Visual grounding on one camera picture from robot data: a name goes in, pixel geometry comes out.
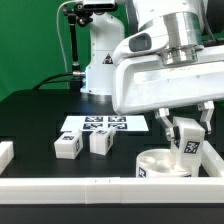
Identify white right fence wall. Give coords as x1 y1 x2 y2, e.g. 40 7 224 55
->
202 141 224 178

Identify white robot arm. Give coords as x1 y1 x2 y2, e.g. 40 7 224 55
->
112 0 224 139

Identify black cables on table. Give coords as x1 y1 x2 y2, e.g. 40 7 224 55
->
32 72 76 90

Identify white tag sheet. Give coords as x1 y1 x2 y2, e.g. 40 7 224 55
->
61 115 148 132

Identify white overhead camera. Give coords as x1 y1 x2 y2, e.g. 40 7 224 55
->
83 0 116 10

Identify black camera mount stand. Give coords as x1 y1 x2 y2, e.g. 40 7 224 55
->
63 3 93 91

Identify white fence wall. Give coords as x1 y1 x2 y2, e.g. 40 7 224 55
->
202 141 224 178
0 141 14 175
0 177 224 204

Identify white front fence wall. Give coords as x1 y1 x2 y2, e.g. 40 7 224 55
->
0 177 224 204

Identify white cable on stand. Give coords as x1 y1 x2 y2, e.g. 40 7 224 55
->
55 0 77 64

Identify white left fence wall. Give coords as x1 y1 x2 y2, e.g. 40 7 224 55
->
0 141 14 175

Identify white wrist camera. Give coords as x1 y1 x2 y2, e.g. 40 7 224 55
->
113 27 169 64

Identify white round stool seat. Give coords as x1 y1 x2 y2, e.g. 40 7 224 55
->
136 149 200 178

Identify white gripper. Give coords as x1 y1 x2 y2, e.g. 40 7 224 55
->
112 45 224 141

